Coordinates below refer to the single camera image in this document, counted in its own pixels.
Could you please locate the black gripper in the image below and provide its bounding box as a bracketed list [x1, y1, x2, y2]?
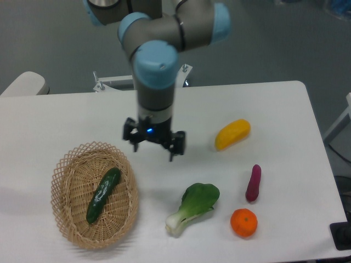
[123, 117, 186, 162]

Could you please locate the dark green cucumber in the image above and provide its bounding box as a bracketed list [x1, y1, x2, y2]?
[86, 167, 121, 224]

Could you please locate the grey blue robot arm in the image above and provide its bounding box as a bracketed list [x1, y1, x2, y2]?
[84, 1, 231, 156]

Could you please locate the woven wicker basket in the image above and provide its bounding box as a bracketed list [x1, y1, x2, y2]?
[50, 141, 139, 249]

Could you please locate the green bok choy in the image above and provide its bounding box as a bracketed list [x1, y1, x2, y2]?
[165, 183, 220, 237]

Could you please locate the yellow pepper slice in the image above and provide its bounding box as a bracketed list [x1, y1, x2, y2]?
[214, 119, 251, 151]

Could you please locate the purple sweet potato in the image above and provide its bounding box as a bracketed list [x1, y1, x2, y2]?
[245, 164, 262, 203]

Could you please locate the orange mandarin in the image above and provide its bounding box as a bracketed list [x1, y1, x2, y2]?
[230, 208, 258, 238]

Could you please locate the white chair armrest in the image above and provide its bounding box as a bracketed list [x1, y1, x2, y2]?
[1, 71, 50, 98]

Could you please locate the black device at edge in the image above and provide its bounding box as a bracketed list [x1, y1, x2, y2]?
[330, 222, 350, 251]

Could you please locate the blue object top right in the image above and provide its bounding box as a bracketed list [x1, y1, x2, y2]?
[324, 0, 350, 20]

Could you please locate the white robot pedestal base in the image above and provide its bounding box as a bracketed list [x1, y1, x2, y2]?
[93, 64, 193, 93]

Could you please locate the white furniture frame right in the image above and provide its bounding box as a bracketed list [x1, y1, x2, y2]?
[322, 93, 350, 144]

